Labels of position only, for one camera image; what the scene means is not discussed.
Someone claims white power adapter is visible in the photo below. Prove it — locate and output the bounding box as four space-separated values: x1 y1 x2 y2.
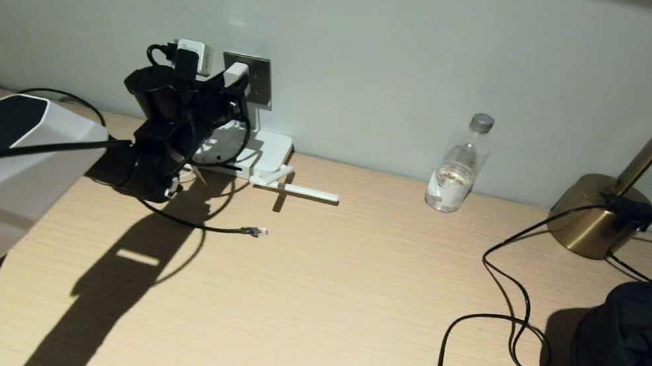
223 60 253 91

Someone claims white router with antennas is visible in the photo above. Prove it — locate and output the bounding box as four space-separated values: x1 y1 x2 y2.
183 118 349 206

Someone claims clear plastic water bottle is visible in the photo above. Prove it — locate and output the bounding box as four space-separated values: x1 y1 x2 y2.
422 106 497 220

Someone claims black box on lamp base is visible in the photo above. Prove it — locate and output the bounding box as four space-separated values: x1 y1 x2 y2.
593 191 652 238

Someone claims grey wall socket plate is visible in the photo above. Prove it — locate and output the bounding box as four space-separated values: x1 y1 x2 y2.
216 52 281 112

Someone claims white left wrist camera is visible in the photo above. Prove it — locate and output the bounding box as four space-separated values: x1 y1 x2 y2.
168 37 216 85

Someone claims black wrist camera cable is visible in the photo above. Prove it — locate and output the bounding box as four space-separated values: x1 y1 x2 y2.
0 16 268 274

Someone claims black ethernet cable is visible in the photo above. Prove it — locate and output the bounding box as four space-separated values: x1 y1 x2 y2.
0 83 286 242

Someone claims black lamp cord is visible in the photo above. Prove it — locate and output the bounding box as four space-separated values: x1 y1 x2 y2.
602 252 642 282

